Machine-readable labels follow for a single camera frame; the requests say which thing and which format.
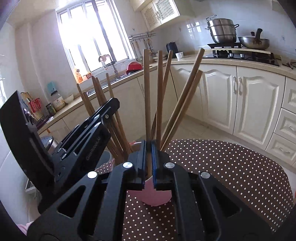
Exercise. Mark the metal utensil rail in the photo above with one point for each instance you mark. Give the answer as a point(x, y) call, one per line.
point(141, 36)

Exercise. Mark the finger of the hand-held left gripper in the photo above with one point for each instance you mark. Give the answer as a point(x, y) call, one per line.
point(101, 111)
point(90, 148)

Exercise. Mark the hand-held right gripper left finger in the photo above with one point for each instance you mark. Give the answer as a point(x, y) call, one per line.
point(145, 162)

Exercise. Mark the metal sink faucet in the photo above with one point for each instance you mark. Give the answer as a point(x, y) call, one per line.
point(111, 64)

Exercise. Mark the group of wooden chopsticks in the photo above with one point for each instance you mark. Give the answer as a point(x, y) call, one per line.
point(159, 92)

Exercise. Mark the wooden chopstick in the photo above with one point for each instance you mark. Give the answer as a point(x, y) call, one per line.
point(147, 92)

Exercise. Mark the kitchen window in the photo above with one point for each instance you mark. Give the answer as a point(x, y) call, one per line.
point(92, 34)

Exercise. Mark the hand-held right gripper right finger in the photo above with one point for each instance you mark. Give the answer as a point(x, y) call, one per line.
point(154, 166)

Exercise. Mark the black electric kettle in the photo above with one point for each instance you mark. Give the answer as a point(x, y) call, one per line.
point(172, 48)

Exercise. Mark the cream upper kitchen cabinets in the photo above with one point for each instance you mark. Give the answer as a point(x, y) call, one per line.
point(161, 11)

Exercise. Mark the person's pink trouser leg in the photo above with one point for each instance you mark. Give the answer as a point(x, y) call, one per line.
point(27, 228)

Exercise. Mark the wooden cutting board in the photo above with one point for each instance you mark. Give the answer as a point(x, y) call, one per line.
point(25, 97)

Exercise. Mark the red utensil holder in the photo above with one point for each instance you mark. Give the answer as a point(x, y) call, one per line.
point(35, 105)

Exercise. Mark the steel kitchen sink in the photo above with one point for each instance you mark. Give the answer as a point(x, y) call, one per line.
point(104, 85)

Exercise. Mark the black gas stove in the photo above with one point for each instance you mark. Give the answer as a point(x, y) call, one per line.
point(245, 55)

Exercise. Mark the white cup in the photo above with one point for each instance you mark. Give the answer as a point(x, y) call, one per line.
point(179, 55)

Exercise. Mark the orange bottle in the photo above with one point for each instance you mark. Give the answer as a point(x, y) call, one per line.
point(78, 76)

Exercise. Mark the white wooden stool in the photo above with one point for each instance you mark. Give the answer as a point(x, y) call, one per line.
point(29, 186)

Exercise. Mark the hanging metal ladle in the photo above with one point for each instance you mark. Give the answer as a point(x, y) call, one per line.
point(137, 52)

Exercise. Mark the silver black rice cooker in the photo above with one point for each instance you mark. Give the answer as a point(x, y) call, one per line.
point(49, 143)

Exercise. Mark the white bowl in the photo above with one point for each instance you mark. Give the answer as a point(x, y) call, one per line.
point(69, 99)

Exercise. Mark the brown polka dot tablecloth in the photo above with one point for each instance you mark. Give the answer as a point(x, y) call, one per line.
point(231, 162)

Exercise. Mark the pink cylindrical container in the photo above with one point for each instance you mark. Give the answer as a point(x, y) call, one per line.
point(152, 197)

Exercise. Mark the small dark jar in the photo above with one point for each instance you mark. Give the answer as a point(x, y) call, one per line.
point(50, 110)

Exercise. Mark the blue card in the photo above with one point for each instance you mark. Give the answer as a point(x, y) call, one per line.
point(52, 87)

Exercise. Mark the hanging metal spatula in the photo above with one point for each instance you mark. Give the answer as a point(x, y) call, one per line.
point(149, 46)

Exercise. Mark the large white filled jar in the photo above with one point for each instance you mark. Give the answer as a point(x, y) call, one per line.
point(57, 102)

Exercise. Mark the red bowl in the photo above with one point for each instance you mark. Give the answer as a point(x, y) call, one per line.
point(134, 68)

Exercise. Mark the stainless steel steamer pot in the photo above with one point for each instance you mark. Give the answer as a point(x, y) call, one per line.
point(222, 30)

